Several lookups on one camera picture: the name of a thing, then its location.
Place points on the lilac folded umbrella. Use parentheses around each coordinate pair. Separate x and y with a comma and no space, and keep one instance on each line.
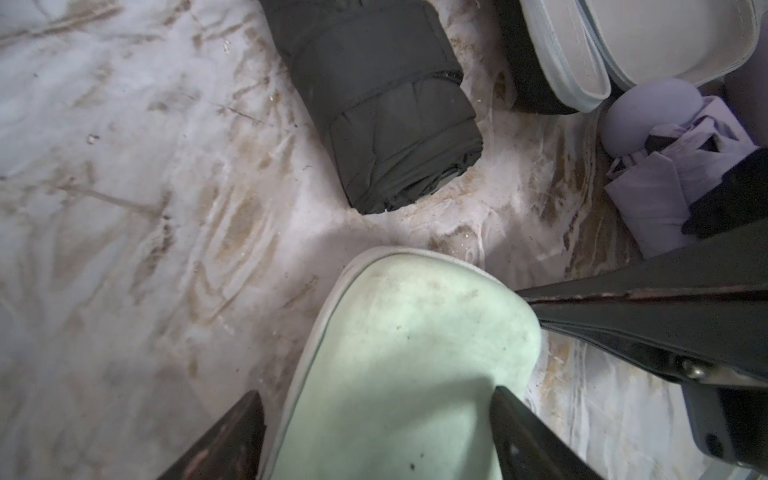
(670,146)

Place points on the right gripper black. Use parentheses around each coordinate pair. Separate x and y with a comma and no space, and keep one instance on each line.
(696,314)

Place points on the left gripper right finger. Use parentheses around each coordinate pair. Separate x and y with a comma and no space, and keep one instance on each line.
(526,448)

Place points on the black folded umbrella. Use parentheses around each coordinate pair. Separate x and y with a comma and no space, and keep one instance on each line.
(382,85)

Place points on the mint green zippered sleeve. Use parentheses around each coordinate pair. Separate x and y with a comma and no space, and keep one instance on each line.
(396,378)

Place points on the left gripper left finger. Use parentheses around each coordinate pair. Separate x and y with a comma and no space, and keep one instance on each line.
(230,449)

